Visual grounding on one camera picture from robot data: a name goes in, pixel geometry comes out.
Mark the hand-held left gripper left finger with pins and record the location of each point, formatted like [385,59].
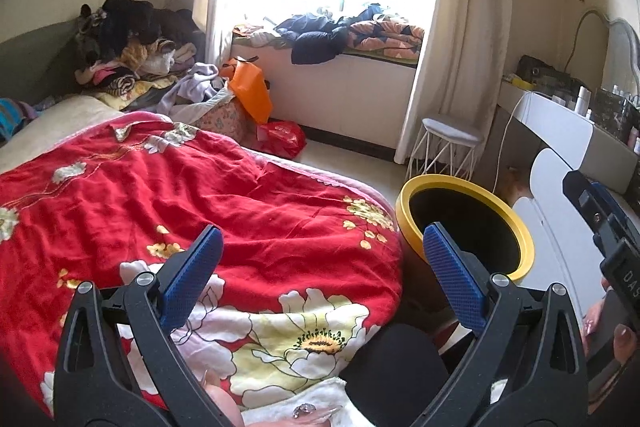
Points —
[192,272]

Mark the blue patterned blanket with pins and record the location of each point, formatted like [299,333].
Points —
[10,117]

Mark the red floral blanket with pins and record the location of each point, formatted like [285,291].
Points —
[200,187]

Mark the floral fabric bag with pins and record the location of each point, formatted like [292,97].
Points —
[225,122]

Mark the pile of clothes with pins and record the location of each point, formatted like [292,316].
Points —
[125,57]

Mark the red and white clothes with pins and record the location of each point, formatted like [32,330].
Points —
[252,36]

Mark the grey upholstered headboard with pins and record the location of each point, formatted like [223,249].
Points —
[40,62]

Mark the yellow rimmed black trash bin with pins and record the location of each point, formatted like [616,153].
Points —
[460,183]

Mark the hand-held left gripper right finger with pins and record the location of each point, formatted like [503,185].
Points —
[450,277]

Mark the wavy framed mirror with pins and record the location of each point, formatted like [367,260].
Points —
[625,52]

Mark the black bag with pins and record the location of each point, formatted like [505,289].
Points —
[545,74]

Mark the white window seat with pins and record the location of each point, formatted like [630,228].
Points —
[340,92]

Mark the white dressing table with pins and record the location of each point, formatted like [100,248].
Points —
[560,127]

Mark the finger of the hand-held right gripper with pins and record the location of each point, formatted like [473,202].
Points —
[612,207]
[587,212]

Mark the person's right hand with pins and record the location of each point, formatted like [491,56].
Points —
[625,342]

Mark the dark glass organizer box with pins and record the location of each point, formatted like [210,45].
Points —
[617,114]

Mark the beige bed sheet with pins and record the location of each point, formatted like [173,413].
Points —
[60,122]

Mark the lavender cloth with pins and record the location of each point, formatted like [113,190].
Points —
[195,87]

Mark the person's left hand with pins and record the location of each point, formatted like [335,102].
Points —
[230,412]

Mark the white bottles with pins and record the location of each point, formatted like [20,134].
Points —
[583,99]

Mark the orange shopping bag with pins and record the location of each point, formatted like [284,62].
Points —
[250,92]

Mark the red plastic bag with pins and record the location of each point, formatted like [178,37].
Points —
[282,139]

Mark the yellow box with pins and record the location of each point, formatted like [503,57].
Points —
[517,82]

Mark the orange patterned quilt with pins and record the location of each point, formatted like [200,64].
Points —
[385,37]

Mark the dark jacket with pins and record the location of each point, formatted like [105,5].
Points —
[315,47]

